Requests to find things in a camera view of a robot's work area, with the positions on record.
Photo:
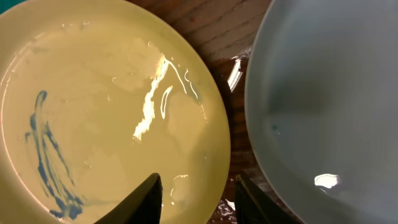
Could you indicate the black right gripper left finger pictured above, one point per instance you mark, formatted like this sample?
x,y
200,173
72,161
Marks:
x,y
142,206

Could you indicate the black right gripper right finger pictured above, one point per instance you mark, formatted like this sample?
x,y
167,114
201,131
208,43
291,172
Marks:
x,y
253,206

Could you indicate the yellow plate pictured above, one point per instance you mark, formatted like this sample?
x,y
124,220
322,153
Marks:
x,y
95,97

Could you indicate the light blue plate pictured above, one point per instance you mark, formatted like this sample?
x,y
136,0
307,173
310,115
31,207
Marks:
x,y
321,108

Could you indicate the teal serving tray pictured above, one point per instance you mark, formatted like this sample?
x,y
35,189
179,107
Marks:
x,y
7,4

